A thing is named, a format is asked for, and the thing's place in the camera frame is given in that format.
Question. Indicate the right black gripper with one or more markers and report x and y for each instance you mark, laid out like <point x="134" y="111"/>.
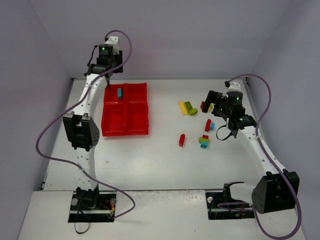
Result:
<point x="212" y="97"/>

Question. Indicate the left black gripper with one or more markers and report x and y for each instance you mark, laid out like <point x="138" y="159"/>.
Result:
<point x="107" y="83"/>

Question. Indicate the red yellow green lego stack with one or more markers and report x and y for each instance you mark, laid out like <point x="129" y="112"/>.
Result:
<point x="209" y="109"/>

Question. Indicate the blue long lego brick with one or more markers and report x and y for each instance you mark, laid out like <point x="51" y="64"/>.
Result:
<point x="120" y="93"/>

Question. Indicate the yellow long lego brick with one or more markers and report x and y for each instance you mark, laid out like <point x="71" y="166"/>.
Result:
<point x="182" y="108"/>

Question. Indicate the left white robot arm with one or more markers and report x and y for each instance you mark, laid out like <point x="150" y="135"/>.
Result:
<point x="80" y="127"/>

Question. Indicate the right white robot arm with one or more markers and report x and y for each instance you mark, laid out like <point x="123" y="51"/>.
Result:
<point x="277" y="188"/>

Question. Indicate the green lego brick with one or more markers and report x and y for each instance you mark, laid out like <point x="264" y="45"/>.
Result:
<point x="190" y="110"/>

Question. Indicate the red lego with blue brick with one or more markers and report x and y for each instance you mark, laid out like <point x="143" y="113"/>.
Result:
<point x="209" y="126"/>

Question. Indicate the green red blue lego cluster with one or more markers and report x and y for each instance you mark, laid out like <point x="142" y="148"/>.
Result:
<point x="204" y="141"/>

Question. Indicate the red curved lego brick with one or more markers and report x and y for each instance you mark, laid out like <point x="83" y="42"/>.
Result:
<point x="182" y="140"/>

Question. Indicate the red four-compartment bin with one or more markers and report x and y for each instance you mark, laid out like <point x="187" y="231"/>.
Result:
<point x="128" y="116"/>

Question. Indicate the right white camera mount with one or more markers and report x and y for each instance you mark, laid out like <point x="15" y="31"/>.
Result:
<point x="231" y="87"/>

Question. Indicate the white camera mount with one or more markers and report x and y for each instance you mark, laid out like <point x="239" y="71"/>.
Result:
<point x="114" y="42"/>
<point x="231" y="87"/>

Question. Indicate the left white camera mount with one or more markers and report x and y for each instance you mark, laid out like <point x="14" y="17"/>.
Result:
<point x="114" y="42"/>

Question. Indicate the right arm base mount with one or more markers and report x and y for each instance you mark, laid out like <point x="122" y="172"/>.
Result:
<point x="220" y="209"/>

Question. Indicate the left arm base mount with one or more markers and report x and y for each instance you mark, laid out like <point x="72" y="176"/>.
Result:
<point x="102" y="212"/>

